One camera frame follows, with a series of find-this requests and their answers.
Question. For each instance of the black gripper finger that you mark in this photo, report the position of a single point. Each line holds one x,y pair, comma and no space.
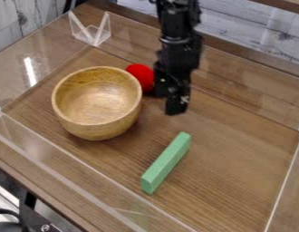
177,100
160,87

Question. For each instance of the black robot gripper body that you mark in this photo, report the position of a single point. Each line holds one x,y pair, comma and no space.
179,59

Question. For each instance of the red plush strawberry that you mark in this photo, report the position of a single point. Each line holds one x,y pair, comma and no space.
144,75

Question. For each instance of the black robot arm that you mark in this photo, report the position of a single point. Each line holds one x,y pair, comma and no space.
179,16

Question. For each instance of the wooden bowl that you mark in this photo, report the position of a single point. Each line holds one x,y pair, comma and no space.
96,102

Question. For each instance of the green rectangular block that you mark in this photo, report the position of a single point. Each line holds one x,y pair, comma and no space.
164,164

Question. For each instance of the black table leg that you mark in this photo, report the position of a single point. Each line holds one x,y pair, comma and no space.
30,200

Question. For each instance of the clear acrylic corner bracket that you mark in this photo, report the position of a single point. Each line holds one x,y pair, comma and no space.
92,35

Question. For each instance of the clear acrylic tray wall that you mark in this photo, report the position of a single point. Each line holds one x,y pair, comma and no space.
91,200

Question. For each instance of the black metal base plate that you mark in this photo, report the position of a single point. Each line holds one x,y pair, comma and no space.
34,222

